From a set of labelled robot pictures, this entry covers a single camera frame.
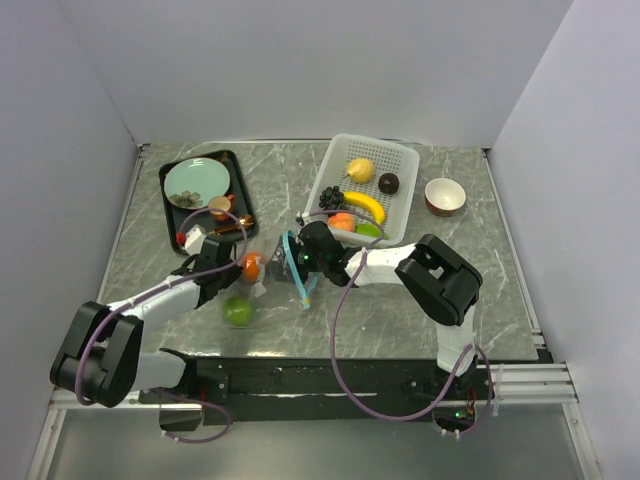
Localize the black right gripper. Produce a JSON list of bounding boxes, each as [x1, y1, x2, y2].
[[259, 235, 328, 285]]

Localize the fake orange fruit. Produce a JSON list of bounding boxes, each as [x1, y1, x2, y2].
[[242, 252, 265, 284]]

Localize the fake peach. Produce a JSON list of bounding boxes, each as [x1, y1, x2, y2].
[[327, 212, 356, 232]]

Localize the fake dark grapes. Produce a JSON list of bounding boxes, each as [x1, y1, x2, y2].
[[318, 185, 345, 211]]

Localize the fake green leaf piece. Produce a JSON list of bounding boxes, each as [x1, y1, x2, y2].
[[355, 224, 388, 240]]

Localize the clear zip top bag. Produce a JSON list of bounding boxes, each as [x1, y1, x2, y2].
[[220, 231, 319, 328]]

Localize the fake green fruit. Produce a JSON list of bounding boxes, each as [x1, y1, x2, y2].
[[223, 297, 253, 328]]

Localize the fake yellow banana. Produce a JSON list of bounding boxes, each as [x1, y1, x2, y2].
[[344, 191, 386, 225]]

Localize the fake yellow pear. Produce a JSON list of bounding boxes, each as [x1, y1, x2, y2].
[[346, 157, 375, 183]]

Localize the fake dark mangosteen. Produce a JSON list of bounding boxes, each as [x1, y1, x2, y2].
[[378, 172, 400, 195]]

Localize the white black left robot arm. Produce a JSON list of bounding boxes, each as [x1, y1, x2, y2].
[[49, 236, 241, 408]]

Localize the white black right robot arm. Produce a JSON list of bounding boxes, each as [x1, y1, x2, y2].
[[294, 221, 483, 398]]

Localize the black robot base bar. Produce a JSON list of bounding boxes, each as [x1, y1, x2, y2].
[[139, 355, 495, 433]]

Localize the black rectangular tray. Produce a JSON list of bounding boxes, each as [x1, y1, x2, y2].
[[158, 149, 258, 254]]

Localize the gold spoon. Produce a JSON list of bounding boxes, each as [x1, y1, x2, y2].
[[210, 214, 255, 235]]

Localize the orange ceramic cup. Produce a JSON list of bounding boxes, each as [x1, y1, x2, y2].
[[207, 194, 235, 222]]

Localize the light teal plate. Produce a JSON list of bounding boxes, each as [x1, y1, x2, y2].
[[163, 157, 231, 210]]

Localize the white perforated plastic basket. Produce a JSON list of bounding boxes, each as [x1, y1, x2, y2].
[[303, 133, 420, 248]]

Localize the red and white bowl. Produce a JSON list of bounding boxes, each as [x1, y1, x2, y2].
[[424, 178, 467, 217]]

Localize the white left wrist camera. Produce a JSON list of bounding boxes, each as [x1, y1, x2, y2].
[[176, 225, 207, 256]]

